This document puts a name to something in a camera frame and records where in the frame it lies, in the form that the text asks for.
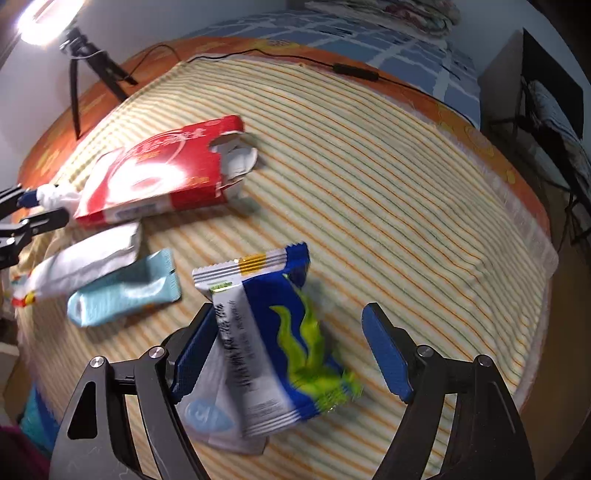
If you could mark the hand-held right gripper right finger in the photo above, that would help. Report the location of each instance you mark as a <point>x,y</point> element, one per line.
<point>385,355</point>

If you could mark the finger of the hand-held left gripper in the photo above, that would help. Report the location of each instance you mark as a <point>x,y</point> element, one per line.
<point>25,198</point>
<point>41,220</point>

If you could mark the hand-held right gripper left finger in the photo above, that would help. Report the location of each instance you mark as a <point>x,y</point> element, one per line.
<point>194,355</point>

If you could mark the white wrapper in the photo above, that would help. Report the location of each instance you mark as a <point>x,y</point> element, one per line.
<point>57,197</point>

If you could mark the long white snack packet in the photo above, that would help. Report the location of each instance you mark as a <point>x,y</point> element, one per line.
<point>83,263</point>

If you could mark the white packet with blue logo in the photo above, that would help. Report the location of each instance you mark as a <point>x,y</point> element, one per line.
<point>212,415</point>

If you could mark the blue and green snack packet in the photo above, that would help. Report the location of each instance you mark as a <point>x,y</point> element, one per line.
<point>277,323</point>

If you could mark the light blue packet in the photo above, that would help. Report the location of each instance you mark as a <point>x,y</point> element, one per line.
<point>120,290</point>

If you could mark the red cardboard box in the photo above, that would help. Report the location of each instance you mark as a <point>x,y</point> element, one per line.
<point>152,170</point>

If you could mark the blue plastic basket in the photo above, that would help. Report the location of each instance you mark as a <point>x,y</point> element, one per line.
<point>37,415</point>

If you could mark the orange patterned bed sheet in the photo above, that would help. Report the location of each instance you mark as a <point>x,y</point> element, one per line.
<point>51,143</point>

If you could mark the black tripod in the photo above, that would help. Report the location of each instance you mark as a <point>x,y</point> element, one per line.
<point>78,44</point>

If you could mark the yellow striped blanket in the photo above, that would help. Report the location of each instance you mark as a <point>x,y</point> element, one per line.
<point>369,184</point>

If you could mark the person's magenta clothing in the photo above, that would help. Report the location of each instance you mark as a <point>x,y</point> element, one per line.
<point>18,454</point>

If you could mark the black folding chair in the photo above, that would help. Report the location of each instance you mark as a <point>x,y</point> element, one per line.
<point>525,104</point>

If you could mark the striped cloth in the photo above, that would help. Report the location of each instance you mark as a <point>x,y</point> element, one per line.
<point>554,110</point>

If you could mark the blue checkered bed sheet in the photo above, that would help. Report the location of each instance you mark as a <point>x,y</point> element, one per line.
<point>392,41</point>

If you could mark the folded floral quilt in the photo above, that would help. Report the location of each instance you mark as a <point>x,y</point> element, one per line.
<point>406,14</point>

